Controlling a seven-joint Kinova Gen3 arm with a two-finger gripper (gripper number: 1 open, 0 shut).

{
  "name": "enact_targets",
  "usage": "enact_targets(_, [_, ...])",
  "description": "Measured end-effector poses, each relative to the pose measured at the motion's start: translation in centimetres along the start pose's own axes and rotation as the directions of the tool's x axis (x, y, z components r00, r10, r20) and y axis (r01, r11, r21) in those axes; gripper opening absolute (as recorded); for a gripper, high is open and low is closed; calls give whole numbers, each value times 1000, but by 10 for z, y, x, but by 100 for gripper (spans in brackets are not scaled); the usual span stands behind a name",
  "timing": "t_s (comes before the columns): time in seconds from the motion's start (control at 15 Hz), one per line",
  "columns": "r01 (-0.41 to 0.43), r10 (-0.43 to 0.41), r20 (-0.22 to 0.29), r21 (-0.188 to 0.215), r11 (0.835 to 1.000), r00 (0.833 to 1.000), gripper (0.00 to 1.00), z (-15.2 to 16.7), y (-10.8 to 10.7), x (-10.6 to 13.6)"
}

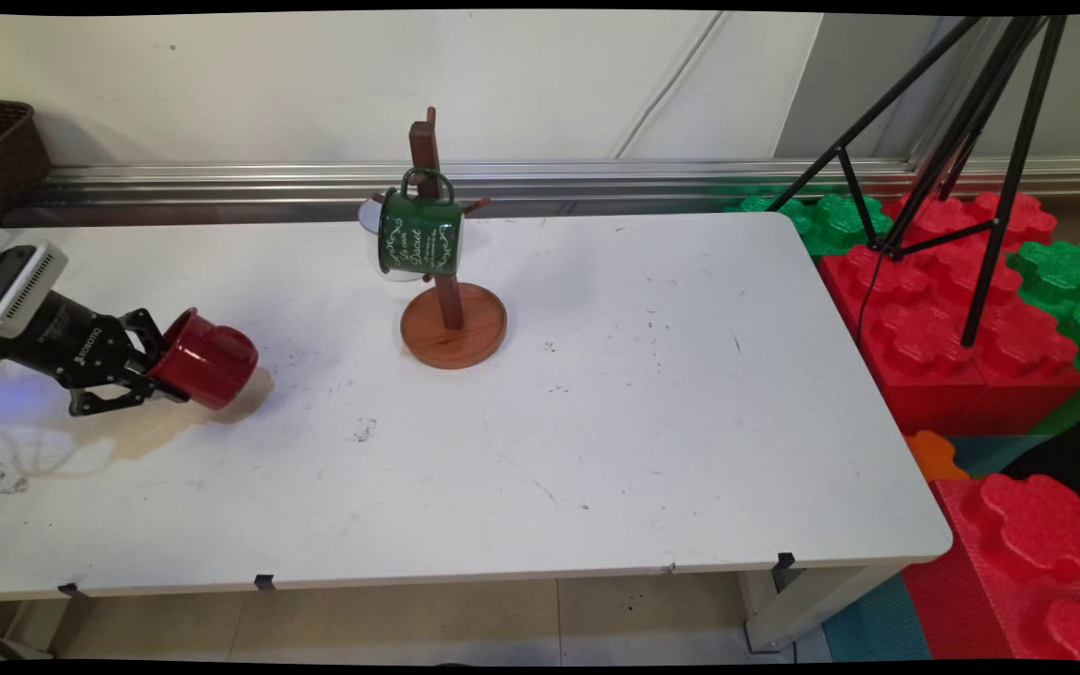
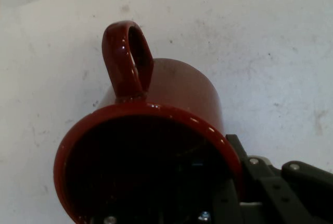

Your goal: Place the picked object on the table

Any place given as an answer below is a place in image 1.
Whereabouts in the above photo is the green enamel mug white lettering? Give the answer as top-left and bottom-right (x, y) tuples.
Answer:
(376, 167), (465, 280)

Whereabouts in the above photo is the teal foam mat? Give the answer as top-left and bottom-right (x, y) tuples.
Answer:
(821, 572), (935, 663)

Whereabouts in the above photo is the green foam block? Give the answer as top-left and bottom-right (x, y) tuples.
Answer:
(726, 192), (893, 257)
(1007, 239), (1080, 387)

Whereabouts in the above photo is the large red foam block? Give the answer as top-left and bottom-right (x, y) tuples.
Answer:
(817, 187), (1080, 438)

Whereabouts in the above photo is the white table leg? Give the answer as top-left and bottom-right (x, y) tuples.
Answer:
(740, 562), (908, 654)

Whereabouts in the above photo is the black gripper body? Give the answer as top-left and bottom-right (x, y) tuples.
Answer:
(4, 293), (144, 389)

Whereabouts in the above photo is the aluminium window rail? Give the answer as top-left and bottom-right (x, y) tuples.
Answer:
(1, 157), (1080, 226)

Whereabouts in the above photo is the white wall cable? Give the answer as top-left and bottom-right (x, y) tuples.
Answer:
(613, 11), (725, 159)

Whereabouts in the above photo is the red enamel mug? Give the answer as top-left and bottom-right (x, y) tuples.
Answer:
(146, 307), (261, 412)

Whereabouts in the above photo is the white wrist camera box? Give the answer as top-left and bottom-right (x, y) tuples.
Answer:
(0, 239), (70, 339)

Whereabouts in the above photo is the thin black tripod cable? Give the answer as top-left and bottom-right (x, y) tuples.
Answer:
(855, 246), (884, 343)

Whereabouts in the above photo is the wooden mug tree stand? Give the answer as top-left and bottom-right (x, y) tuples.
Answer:
(369, 106), (509, 371)

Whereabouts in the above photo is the black tripod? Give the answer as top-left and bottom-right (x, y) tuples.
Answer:
(765, 14), (1069, 349)

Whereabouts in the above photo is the brown wicker basket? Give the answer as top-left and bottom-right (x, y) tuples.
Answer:
(0, 98), (54, 231)

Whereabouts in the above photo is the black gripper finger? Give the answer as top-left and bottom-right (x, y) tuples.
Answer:
(120, 307), (171, 364)
(68, 373), (188, 419)

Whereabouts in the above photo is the orange foam block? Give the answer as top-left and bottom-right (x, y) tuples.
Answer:
(904, 429), (971, 483)

